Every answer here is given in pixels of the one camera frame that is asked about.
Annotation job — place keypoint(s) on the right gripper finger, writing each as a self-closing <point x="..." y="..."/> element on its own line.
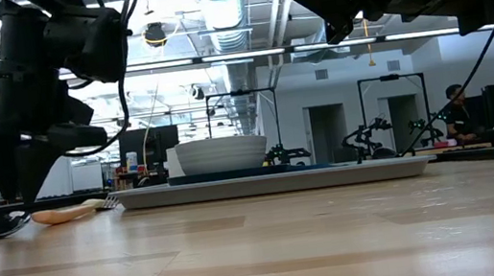
<point x="331" y="10"/>

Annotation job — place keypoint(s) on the dark teal plate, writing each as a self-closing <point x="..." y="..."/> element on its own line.
<point x="233" y="174"/>

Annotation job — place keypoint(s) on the background black robot arm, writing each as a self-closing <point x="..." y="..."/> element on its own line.
<point x="285" y="154"/>
<point x="425" y="127"/>
<point x="365" y="138"/>

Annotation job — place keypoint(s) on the grey plastic tray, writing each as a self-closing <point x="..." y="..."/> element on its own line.
<point x="273" y="185"/>

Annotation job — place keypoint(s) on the white wipes canister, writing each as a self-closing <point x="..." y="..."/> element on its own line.
<point x="132" y="163"/>

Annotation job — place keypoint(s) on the black monitor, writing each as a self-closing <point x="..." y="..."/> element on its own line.
<point x="156" y="146"/>

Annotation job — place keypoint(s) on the person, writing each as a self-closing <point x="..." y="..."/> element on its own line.
<point x="457" y="118"/>

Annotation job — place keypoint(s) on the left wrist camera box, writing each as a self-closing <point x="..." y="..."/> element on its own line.
<point x="88" y="44"/>

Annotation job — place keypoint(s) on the black gantry frame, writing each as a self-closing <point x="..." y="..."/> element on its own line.
<point x="240" y="93"/>
<point x="389" y="78"/>

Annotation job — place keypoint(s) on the silver ventilation duct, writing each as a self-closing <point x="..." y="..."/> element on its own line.
<point x="221" y="6"/>

